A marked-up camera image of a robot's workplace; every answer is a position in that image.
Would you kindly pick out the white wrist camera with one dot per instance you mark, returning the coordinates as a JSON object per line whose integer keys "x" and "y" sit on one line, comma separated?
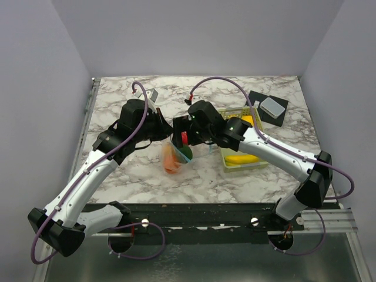
{"x": 189, "y": 100}
{"x": 152, "y": 95}

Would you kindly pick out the green perforated plastic basket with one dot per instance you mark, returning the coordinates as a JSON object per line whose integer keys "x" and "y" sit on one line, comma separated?
{"x": 237, "y": 112}

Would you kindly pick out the clear zip top bag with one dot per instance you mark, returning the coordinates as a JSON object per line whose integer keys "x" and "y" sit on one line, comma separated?
{"x": 200, "y": 152}

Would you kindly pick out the yellow toy banana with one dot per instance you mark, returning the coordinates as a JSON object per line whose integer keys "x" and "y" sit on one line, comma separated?
{"x": 241, "y": 159}

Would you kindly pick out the black square mat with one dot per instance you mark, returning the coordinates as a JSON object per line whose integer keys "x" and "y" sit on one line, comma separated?
{"x": 256, "y": 98}

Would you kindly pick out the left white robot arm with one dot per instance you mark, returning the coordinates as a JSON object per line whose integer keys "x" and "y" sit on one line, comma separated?
{"x": 62, "y": 223}

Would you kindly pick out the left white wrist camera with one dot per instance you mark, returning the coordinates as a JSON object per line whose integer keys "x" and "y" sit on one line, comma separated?
{"x": 152, "y": 95}

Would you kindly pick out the white grey small box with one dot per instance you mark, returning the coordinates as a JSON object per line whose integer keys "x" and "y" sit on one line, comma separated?
{"x": 272, "y": 108}

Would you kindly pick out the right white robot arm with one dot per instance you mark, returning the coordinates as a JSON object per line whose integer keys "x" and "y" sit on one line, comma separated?
{"x": 314, "y": 172}

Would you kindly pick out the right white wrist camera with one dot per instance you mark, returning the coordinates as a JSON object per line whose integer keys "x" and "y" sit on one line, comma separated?
{"x": 189, "y": 100}

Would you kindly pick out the red toy apple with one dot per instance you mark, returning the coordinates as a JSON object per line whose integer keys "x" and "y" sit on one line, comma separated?
{"x": 184, "y": 138}

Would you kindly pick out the orange toy orange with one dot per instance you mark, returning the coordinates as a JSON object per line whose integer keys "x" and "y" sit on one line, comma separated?
{"x": 170, "y": 165}

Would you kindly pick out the black metal base rail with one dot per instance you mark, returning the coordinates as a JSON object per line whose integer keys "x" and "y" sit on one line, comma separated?
{"x": 181, "y": 224}

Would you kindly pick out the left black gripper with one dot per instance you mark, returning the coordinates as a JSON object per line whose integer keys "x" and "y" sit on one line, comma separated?
{"x": 164, "y": 128}

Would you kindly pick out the yellow toy lemon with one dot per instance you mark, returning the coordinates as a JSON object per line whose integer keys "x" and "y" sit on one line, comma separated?
{"x": 247, "y": 119}
{"x": 167, "y": 150}

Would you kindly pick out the green toy avocado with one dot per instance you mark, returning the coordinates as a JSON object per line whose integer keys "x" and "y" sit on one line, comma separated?
{"x": 187, "y": 152}

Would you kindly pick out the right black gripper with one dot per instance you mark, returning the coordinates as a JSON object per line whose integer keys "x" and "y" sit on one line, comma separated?
{"x": 183, "y": 123}

